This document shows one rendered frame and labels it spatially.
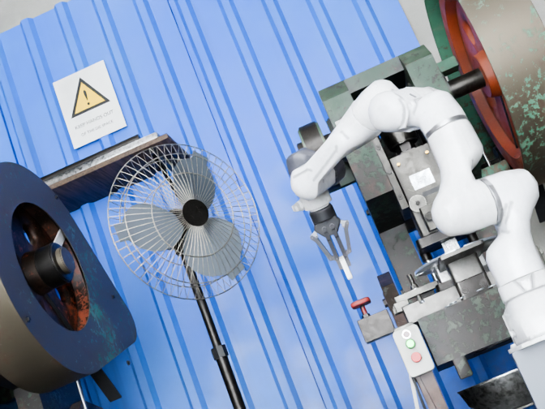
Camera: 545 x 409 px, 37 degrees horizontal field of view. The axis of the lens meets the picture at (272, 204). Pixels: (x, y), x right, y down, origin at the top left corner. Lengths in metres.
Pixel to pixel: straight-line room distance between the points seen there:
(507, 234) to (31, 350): 1.57
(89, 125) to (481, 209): 2.83
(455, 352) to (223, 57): 2.33
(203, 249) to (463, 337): 1.00
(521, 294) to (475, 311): 0.63
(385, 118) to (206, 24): 2.49
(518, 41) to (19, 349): 1.79
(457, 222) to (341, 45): 2.41
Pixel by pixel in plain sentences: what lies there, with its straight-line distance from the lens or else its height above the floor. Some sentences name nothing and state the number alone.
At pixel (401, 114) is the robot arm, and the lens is 2.01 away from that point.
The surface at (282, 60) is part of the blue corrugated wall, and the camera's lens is 4.21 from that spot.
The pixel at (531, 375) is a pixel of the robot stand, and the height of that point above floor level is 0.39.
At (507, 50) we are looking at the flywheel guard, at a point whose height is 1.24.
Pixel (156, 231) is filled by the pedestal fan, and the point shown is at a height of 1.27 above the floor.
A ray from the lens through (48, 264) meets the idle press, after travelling 2.98.
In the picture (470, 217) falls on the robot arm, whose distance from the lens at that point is 1.88.
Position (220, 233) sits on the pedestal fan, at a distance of 2.96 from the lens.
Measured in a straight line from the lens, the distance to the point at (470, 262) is 2.55.
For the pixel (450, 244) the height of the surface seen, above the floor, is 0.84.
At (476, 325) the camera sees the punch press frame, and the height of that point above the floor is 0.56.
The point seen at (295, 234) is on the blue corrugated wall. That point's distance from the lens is 3.94.
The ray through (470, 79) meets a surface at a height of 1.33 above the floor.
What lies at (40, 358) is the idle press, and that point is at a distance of 2.79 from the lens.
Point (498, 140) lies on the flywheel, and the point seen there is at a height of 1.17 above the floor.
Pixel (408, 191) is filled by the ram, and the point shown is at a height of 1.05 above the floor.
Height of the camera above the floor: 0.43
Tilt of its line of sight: 16 degrees up
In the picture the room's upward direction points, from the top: 22 degrees counter-clockwise
